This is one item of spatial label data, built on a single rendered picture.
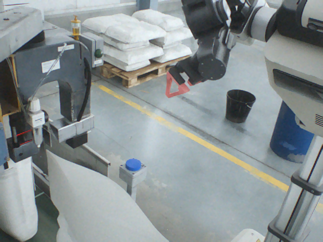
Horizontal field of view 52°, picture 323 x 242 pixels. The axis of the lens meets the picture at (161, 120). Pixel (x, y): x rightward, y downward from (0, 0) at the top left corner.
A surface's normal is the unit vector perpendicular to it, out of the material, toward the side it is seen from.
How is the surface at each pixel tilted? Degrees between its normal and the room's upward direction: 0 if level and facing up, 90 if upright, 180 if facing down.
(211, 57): 106
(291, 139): 93
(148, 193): 0
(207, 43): 38
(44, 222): 0
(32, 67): 90
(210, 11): 91
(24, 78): 90
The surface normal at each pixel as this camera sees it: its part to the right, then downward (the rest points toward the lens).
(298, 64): -0.37, -0.46
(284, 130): -0.86, 0.23
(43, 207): 0.11, -0.85
